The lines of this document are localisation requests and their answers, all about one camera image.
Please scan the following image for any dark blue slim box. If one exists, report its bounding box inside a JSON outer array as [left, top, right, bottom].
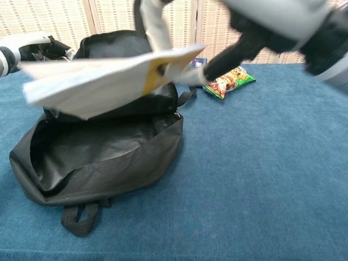
[[190, 57, 208, 69]]

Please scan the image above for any bamboo folding screen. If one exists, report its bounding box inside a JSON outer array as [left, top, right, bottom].
[[0, 0, 348, 66]]

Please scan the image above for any blue table cloth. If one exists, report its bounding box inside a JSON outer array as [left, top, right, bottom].
[[0, 63, 348, 261]]

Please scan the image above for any white book yellow spine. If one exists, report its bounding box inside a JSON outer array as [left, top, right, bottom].
[[19, 43, 207, 121]]

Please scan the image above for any black fabric backpack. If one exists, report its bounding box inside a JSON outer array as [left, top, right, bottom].
[[9, 29, 197, 237]]

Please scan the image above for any green orange snack bag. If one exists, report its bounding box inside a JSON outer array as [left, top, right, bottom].
[[202, 66, 257, 100]]

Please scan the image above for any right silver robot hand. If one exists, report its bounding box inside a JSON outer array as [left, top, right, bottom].
[[134, 0, 338, 88]]

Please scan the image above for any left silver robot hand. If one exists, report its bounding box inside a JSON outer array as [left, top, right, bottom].
[[5, 34, 74, 65]]

